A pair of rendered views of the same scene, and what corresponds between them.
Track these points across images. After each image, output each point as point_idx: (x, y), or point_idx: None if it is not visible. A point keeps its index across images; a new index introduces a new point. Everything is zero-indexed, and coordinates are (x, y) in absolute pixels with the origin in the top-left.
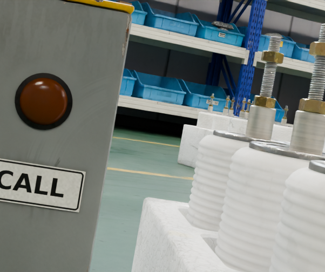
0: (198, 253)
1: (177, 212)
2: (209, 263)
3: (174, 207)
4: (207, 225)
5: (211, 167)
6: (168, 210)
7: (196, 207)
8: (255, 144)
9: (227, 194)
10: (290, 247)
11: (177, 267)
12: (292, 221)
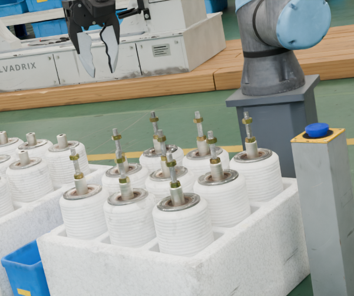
0: (259, 213)
1: (207, 247)
2: (264, 208)
3: (199, 253)
4: (213, 236)
5: (208, 212)
6: (209, 249)
7: (211, 234)
8: (236, 176)
9: (242, 197)
10: (279, 173)
11: (267, 218)
12: (277, 168)
